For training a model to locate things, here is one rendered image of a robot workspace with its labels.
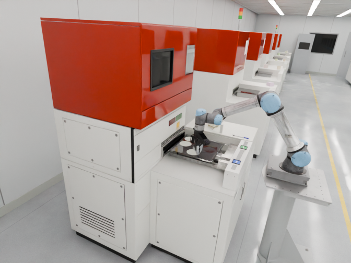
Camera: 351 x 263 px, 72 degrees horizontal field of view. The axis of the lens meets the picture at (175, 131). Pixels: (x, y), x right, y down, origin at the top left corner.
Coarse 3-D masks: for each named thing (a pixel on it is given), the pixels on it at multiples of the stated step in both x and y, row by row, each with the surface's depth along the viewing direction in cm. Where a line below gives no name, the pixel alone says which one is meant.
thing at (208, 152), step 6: (192, 144) 205; (210, 144) 207; (216, 144) 208; (222, 144) 208; (174, 150) 193; (180, 150) 194; (186, 150) 194; (204, 150) 196; (210, 150) 196; (216, 150) 197; (198, 156) 186; (204, 156) 187; (210, 156) 188
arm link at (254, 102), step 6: (270, 90) 163; (258, 96) 168; (240, 102) 175; (246, 102) 172; (252, 102) 170; (258, 102) 167; (222, 108) 181; (228, 108) 177; (234, 108) 175; (240, 108) 174; (246, 108) 173; (252, 108) 172; (222, 114) 180; (228, 114) 179
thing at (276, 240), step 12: (276, 192) 187; (276, 204) 188; (288, 204) 183; (276, 216) 190; (288, 216) 189; (276, 228) 194; (264, 240) 205; (276, 240) 198; (288, 240) 201; (264, 252) 207; (276, 252) 204; (288, 252) 205; (300, 252) 216
